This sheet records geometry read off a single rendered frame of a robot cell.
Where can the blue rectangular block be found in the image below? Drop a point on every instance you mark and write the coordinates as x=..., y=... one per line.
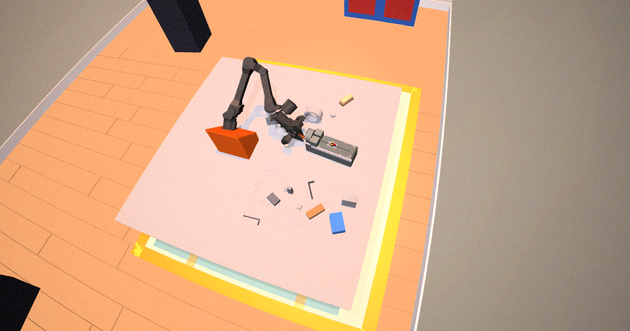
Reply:
x=337, y=223

